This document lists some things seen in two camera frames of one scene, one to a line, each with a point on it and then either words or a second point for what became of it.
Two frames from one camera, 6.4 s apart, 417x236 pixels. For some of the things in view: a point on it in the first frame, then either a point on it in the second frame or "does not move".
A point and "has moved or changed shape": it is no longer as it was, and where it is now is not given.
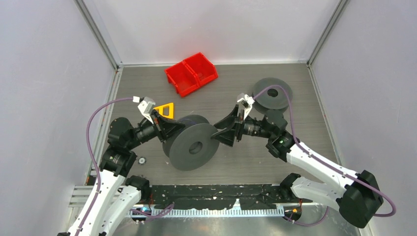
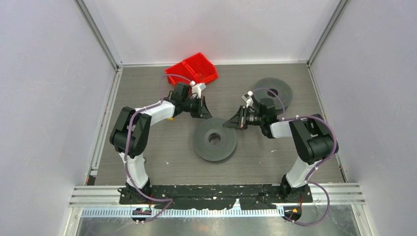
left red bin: x=182 y=77 does not move
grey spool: x=192 y=147 has moved or changed shape
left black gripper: x=164 y=128 to x=202 y=110
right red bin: x=204 y=70 does not move
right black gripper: x=227 y=136 to x=239 y=120
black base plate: x=245 y=196 does not move
